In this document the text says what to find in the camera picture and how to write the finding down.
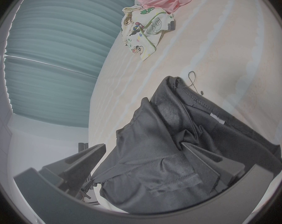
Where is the white printed garment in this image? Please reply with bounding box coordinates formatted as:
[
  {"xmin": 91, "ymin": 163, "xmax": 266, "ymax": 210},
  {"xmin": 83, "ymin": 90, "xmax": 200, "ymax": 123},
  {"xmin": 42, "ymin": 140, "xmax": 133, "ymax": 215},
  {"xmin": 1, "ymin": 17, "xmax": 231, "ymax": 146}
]
[{"xmin": 121, "ymin": 5, "xmax": 175, "ymax": 61}]

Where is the blue-green curtain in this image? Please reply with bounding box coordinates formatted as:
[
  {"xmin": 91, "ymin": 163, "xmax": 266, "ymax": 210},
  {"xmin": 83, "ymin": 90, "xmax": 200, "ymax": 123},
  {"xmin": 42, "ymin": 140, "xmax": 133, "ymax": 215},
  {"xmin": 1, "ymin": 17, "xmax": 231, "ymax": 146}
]
[
  {"xmin": 5, "ymin": 0, "xmax": 141, "ymax": 75},
  {"xmin": 5, "ymin": 56, "xmax": 103, "ymax": 128}
]

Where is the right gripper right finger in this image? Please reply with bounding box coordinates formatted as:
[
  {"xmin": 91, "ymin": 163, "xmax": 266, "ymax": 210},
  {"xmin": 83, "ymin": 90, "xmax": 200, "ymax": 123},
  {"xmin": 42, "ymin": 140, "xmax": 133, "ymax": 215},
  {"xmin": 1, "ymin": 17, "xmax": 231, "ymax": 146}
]
[{"xmin": 181, "ymin": 142, "xmax": 246, "ymax": 193}]

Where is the bed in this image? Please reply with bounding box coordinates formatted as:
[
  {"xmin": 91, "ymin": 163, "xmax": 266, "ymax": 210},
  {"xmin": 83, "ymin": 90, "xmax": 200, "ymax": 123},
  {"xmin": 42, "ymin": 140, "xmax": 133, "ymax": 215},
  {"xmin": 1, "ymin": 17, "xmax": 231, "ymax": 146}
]
[{"xmin": 88, "ymin": 0, "xmax": 282, "ymax": 215}]

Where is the black T-shirt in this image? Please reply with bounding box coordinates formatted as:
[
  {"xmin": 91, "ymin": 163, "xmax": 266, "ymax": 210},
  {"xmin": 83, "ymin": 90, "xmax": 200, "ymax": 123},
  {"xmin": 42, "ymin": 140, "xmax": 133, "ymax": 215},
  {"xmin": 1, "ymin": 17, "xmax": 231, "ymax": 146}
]
[{"xmin": 92, "ymin": 71, "xmax": 282, "ymax": 215}]

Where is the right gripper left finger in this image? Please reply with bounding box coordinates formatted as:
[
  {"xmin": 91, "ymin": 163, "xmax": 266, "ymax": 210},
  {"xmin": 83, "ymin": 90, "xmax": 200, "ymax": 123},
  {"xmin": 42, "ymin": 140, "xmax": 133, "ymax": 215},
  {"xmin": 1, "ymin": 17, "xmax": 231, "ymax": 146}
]
[{"xmin": 38, "ymin": 143, "xmax": 107, "ymax": 197}]

